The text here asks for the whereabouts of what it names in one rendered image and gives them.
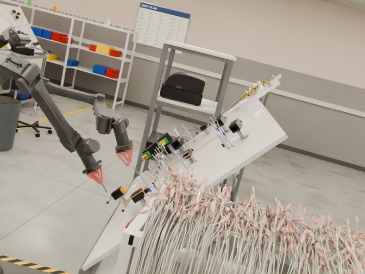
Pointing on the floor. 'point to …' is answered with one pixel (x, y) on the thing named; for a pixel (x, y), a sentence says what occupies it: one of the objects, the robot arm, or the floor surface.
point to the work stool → (34, 122)
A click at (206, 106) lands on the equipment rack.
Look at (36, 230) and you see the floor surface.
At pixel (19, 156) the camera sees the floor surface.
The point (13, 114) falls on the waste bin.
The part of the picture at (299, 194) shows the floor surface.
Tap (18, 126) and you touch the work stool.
